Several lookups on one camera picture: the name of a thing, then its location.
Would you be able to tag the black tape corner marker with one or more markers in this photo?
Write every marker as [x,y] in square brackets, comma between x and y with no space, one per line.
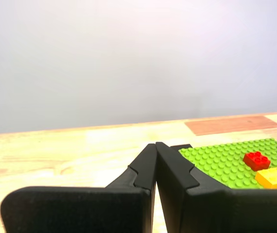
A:
[181,146]

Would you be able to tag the green studded baseplate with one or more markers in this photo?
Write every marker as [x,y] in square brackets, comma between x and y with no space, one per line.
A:
[213,157]

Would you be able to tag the red square toy brick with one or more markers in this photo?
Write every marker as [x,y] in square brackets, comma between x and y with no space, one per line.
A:
[256,161]

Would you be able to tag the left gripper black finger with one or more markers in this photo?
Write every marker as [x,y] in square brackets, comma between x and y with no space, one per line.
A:
[226,211]
[80,211]

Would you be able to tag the yellow long toy brick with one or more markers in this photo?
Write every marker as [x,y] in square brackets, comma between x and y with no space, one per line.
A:
[274,178]

